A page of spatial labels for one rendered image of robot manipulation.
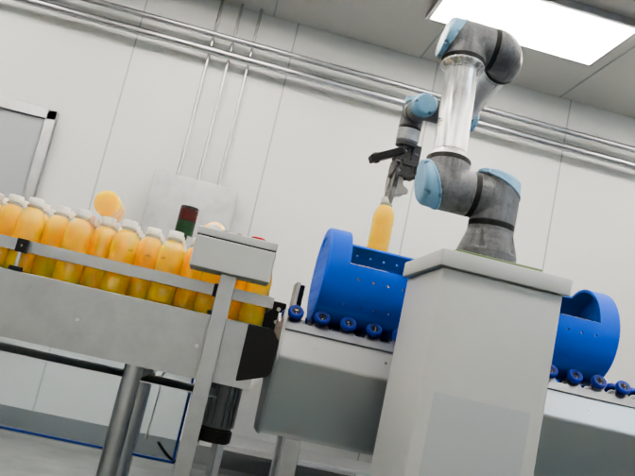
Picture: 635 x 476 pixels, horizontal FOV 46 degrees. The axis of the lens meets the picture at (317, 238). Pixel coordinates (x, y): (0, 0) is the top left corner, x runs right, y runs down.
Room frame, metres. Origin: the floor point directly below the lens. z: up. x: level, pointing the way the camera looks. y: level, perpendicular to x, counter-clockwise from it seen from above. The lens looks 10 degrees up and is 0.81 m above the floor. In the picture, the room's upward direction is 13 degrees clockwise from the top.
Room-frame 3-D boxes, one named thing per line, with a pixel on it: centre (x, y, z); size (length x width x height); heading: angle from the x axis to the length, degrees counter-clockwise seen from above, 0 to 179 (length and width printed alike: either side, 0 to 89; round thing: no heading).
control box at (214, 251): (1.88, 0.19, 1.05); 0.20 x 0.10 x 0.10; 96
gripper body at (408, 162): (2.40, -0.22, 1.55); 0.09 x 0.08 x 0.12; 100
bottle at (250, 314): (2.09, 0.13, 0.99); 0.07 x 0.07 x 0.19
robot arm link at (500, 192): (1.86, -0.41, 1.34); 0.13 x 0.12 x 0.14; 97
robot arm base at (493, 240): (1.86, -0.42, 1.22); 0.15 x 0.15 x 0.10
